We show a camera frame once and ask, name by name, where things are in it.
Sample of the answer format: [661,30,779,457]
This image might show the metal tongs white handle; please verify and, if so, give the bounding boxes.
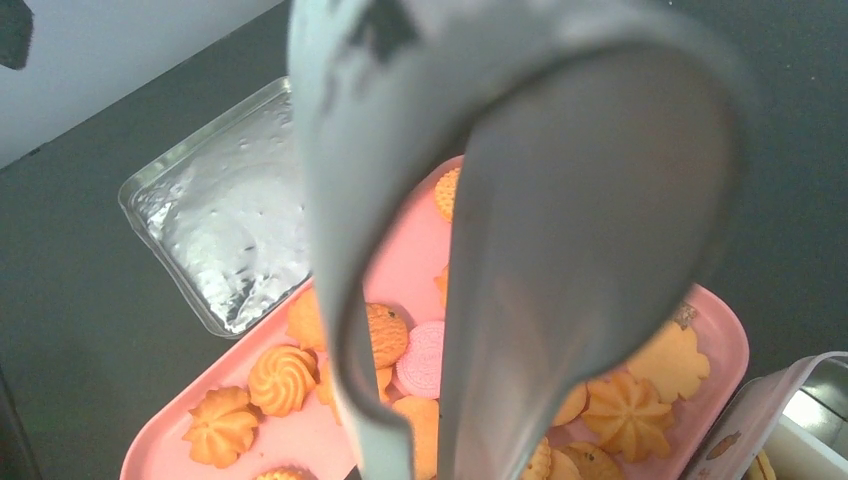
[287,1,752,479]

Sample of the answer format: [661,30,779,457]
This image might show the pink and green cookie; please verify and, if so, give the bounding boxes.
[395,321,445,399]

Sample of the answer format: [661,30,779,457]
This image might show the pink cookie tray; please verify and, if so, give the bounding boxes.
[121,158,749,479]

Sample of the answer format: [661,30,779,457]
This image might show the beige compartment box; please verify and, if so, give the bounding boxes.
[681,351,847,479]

